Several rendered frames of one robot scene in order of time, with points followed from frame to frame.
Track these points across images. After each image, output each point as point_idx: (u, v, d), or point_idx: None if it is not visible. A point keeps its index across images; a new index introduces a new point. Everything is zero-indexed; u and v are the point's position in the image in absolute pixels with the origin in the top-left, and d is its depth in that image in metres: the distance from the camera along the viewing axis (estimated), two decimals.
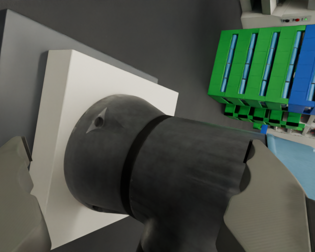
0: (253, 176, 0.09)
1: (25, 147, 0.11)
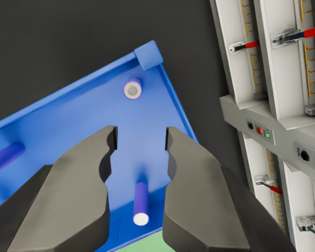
0: (178, 161, 0.10)
1: (114, 136, 0.12)
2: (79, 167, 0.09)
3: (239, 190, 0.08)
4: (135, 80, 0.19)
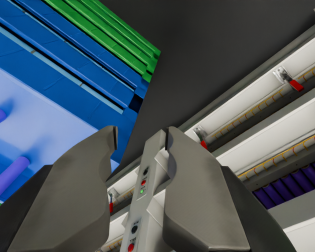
0: (178, 161, 0.10)
1: (114, 136, 0.12)
2: (79, 167, 0.09)
3: (239, 190, 0.08)
4: None
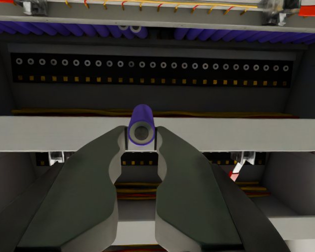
0: (168, 161, 0.09)
1: (125, 137, 0.12)
2: (90, 166, 0.09)
3: (228, 187, 0.08)
4: None
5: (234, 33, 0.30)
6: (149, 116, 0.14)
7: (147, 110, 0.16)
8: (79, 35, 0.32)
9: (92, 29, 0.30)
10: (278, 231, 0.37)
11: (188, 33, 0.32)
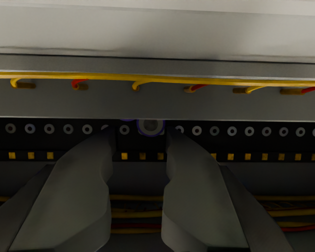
0: (176, 161, 0.10)
1: (116, 136, 0.12)
2: (81, 166, 0.09)
3: (237, 189, 0.08)
4: None
5: None
6: None
7: None
8: None
9: None
10: None
11: None
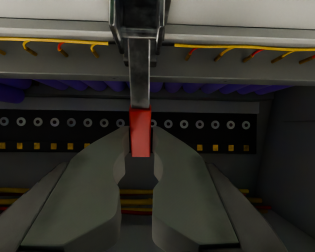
0: (164, 161, 0.09)
1: (129, 137, 0.12)
2: (94, 166, 0.09)
3: (225, 186, 0.08)
4: None
5: (127, 83, 0.19)
6: None
7: (9, 82, 0.19)
8: None
9: None
10: None
11: None
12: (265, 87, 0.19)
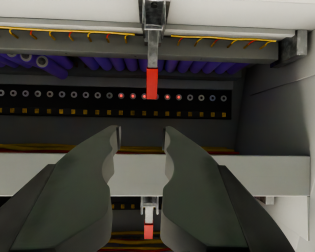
0: (175, 161, 0.10)
1: (117, 136, 0.12)
2: (82, 166, 0.09)
3: (236, 189, 0.08)
4: None
5: (140, 62, 0.29)
6: (56, 58, 0.27)
7: (63, 62, 0.29)
8: None
9: None
10: None
11: (98, 63, 0.31)
12: (230, 66, 0.29)
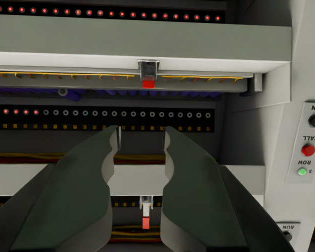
0: (175, 161, 0.10)
1: (117, 136, 0.12)
2: (82, 166, 0.09)
3: (236, 189, 0.08)
4: None
5: (139, 91, 0.37)
6: (74, 89, 0.35)
7: (79, 90, 0.37)
8: (16, 92, 0.39)
9: (24, 88, 0.37)
10: None
11: None
12: (209, 93, 0.37)
